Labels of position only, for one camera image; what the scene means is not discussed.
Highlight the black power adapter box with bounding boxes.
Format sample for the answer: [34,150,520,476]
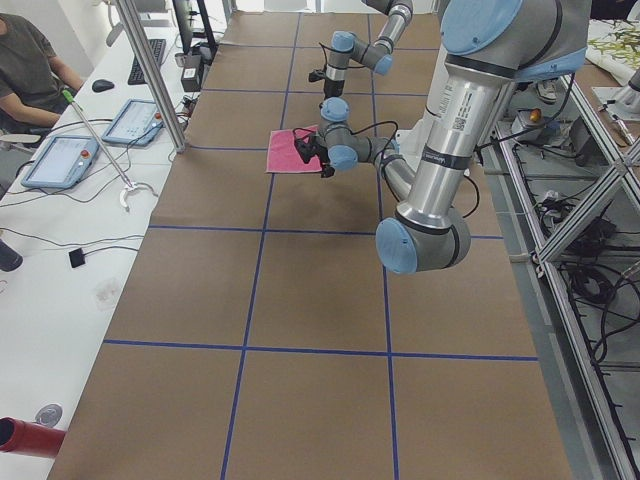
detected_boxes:
[181,55,204,93]

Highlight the near teach pendant tablet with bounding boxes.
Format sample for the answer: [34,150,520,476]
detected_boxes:
[21,135,99,189]

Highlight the far teach pendant tablet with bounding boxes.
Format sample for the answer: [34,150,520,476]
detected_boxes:
[102,99,163,146]

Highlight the black keyboard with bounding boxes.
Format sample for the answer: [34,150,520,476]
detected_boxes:
[127,38,168,85]

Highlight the aluminium frame post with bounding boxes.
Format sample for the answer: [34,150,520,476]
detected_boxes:
[116,0,186,153]

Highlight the reacher grabber stick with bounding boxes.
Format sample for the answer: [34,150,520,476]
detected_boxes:
[62,89,159,212]

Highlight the black computer mouse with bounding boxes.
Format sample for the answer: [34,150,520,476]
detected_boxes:
[91,79,115,93]

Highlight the round metal desk grommet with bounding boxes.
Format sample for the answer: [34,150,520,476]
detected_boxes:
[34,403,63,428]

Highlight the black computer monitor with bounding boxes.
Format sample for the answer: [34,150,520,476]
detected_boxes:
[172,0,218,57]

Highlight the seated person in grey shirt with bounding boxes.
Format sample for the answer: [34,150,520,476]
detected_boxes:
[1,13,84,133]

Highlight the aluminium frame rack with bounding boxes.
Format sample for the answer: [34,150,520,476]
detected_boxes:
[484,66,639,479]

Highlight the small black square pad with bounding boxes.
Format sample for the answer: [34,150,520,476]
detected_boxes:
[68,247,87,269]

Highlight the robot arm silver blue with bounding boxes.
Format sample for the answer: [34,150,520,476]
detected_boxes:
[320,0,414,99]
[295,1,591,274]

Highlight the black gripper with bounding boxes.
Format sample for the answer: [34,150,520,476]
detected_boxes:
[323,77,345,99]
[294,134,334,178]

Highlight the teach pendant tablet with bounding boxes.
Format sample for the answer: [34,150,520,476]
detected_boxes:
[102,99,163,146]
[21,135,99,189]

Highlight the red cylinder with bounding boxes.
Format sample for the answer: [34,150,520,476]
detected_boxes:
[1,417,66,458]

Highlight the pink towel with grey back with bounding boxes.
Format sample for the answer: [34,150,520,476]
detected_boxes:
[266,129,321,174]

